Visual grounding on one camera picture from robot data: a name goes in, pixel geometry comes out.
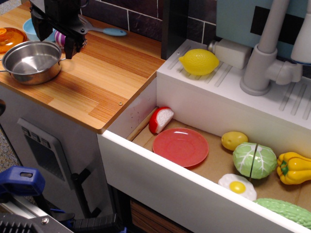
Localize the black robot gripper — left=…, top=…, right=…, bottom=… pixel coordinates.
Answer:
left=30, top=0, right=87, bottom=59

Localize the yellow plastic lemon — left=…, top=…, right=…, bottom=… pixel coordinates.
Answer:
left=178, top=49, right=220, bottom=76

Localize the red plastic plate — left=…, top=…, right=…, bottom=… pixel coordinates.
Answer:
left=153, top=128, right=209, bottom=167

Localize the purple striped toy onion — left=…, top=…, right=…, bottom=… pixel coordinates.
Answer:
left=54, top=31, right=66, bottom=49

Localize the grey blue toy spatula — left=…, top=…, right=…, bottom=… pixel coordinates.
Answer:
left=78, top=15, right=127, bottom=36

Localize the light blue bowl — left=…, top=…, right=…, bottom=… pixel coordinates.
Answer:
left=23, top=18, right=56, bottom=42

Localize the stainless steel pot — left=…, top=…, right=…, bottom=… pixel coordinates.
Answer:
left=1, top=41, right=63, bottom=85

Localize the orange pot lid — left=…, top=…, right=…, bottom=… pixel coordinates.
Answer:
left=0, top=27, right=27, bottom=54

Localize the grey oven door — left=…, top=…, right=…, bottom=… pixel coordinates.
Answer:
left=17, top=117, right=73, bottom=190

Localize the red white cheese wedge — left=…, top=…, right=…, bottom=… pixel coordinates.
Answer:
left=149, top=107, right=174, bottom=134

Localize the blue clamp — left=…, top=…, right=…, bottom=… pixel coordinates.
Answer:
left=0, top=166, right=45, bottom=196

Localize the white toy sink unit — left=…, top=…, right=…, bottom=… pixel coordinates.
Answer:
left=98, top=40, right=311, bottom=233

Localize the white toy bottle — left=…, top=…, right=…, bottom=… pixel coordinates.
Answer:
left=207, top=39, right=252, bottom=69

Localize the yellow toy potato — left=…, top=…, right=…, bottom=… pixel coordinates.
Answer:
left=221, top=131, right=248, bottom=151

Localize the grey toy faucet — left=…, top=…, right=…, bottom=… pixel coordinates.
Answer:
left=240, top=0, right=303, bottom=96

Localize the toy fried egg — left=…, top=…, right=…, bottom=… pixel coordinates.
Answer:
left=218, top=174, right=257, bottom=201

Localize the green toy cabbage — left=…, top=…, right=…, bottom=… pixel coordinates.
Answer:
left=233, top=142, right=277, bottom=179

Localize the white bottle with blue band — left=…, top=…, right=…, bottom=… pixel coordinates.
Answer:
left=291, top=0, right=311, bottom=65

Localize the yellow toy bell pepper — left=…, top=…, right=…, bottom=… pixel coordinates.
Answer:
left=276, top=152, right=311, bottom=185

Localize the green toy bitter gourd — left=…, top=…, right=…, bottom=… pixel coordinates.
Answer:
left=253, top=198, right=311, bottom=230

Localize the black oven handle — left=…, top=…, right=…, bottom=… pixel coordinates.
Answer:
left=70, top=168, right=101, bottom=218

